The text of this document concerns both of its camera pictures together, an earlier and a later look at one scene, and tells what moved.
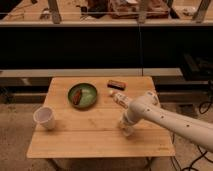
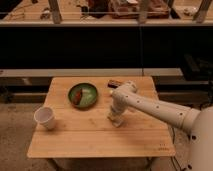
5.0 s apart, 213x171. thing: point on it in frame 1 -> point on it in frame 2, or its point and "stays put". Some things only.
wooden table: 88,111 stays put
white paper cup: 45,118 stays put
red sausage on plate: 76,97 stays put
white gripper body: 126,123 -> 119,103
